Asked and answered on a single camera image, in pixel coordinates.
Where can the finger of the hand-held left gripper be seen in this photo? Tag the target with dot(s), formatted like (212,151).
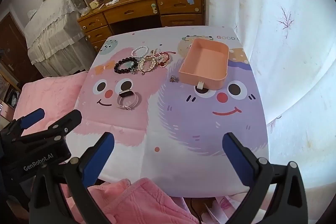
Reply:
(67,123)
(32,117)

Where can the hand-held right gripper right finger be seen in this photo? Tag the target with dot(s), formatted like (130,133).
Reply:
(236,158)

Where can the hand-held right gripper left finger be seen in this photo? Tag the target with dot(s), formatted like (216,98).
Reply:
(103,150)

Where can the pink plastic tray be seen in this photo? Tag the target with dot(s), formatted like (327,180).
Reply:
(203,65)

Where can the pink smartwatch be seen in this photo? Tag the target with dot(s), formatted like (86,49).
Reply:
(129,102)

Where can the pink textured blanket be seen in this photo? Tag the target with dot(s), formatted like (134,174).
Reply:
(136,203)

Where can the cartoon printed tablecloth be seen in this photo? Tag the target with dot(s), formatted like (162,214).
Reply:
(170,113)

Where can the brown wooden door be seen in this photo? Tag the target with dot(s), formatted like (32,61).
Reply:
(13,43)

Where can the small silver charm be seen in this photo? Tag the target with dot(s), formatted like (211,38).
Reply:
(173,79)

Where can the cream mug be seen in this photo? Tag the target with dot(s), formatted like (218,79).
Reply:
(94,4)

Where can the wooden desk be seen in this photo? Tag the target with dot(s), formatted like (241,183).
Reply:
(131,10)

